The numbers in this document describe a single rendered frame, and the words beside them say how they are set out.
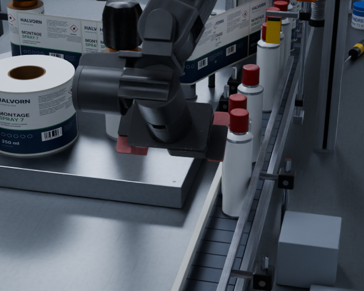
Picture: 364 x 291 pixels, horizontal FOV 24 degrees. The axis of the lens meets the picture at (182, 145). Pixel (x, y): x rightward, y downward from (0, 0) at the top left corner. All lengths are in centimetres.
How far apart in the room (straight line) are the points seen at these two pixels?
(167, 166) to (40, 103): 29
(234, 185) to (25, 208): 44
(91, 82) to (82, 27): 100
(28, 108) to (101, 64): 74
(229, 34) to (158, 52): 109
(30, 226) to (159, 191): 26
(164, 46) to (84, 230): 71
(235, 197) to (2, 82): 55
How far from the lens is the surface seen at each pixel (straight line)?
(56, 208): 168
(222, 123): 108
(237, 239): 134
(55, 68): 181
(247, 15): 209
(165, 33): 96
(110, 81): 98
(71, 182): 170
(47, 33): 204
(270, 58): 188
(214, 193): 155
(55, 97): 173
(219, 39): 202
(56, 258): 154
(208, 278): 140
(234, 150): 147
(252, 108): 166
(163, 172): 169
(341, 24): 177
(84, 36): 199
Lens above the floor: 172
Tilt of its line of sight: 28 degrees down
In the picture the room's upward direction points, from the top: straight up
